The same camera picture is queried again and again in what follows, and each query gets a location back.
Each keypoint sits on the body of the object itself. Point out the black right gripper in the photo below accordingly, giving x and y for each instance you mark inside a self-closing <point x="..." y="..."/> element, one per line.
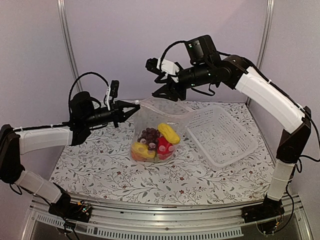
<point x="171" y="90"/>

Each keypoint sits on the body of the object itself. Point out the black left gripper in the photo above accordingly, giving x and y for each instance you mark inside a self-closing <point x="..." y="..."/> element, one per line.
<point x="118" y="114"/>

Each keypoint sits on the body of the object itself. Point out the purple toy grapes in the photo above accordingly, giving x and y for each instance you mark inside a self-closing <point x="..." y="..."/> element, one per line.
<point x="149" y="137"/>

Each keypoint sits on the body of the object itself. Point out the clear zip top bag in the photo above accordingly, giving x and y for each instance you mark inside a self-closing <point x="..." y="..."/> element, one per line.
<point x="154" y="111"/>

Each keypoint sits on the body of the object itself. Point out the orange toy pumpkin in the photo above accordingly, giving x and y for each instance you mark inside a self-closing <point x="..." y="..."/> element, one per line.
<point x="137" y="157"/>

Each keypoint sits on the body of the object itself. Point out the red toy bell pepper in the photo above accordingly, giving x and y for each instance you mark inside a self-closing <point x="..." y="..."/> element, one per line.
<point x="164" y="148"/>

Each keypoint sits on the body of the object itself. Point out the white plastic basket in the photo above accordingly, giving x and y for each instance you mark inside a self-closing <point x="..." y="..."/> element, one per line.
<point x="219" y="138"/>

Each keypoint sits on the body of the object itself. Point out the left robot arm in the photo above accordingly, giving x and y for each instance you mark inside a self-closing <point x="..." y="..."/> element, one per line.
<point x="83" y="119"/>

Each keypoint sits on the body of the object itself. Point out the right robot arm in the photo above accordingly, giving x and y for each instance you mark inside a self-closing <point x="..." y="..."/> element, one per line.
<point x="238" y="73"/>

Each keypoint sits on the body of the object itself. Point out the floral patterned table mat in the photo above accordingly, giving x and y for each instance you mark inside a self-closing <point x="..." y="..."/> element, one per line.
<point x="102" y="168"/>

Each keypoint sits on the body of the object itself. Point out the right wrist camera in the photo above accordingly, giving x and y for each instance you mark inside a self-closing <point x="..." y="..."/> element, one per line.
<point x="154" y="65"/>

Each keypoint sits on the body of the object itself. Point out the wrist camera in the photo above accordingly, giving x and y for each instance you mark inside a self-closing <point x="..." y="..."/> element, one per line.
<point x="154" y="65"/>
<point x="111" y="93"/>

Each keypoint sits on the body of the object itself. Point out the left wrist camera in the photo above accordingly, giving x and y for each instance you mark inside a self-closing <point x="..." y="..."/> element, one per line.
<point x="111" y="93"/>

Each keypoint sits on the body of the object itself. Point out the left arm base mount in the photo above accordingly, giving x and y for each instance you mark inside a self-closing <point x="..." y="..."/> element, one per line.
<point x="65" y="209"/>

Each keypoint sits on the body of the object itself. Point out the aluminium front rail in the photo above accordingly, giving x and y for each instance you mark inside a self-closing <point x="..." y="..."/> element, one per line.
<point x="119" y="220"/>

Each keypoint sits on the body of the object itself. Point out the left aluminium frame post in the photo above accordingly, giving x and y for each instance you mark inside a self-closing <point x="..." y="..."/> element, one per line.
<point x="61" y="7"/>

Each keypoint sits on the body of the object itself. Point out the aluminium frame post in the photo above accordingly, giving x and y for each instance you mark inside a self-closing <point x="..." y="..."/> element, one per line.
<point x="270" y="6"/>
<point x="61" y="7"/>

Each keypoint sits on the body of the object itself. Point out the right aluminium frame post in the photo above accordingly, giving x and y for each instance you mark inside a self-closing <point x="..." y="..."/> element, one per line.
<point x="270" y="6"/>

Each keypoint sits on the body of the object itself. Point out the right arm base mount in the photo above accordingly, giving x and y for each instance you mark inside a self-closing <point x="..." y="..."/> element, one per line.
<point x="267" y="209"/>

